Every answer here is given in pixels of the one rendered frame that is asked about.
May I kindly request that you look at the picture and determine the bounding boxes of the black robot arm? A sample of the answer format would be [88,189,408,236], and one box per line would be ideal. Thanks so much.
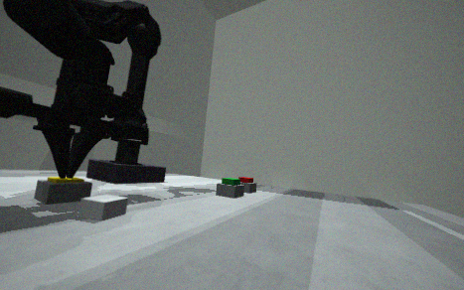
[3,0,161,166]

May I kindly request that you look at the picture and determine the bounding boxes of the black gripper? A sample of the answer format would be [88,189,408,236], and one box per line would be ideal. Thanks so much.
[0,66,143,179]

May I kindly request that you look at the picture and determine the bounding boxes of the green button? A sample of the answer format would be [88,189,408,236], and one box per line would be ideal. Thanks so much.
[216,178,244,198]

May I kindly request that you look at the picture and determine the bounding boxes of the yellow button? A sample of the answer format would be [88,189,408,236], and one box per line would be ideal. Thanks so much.
[34,178,92,205]

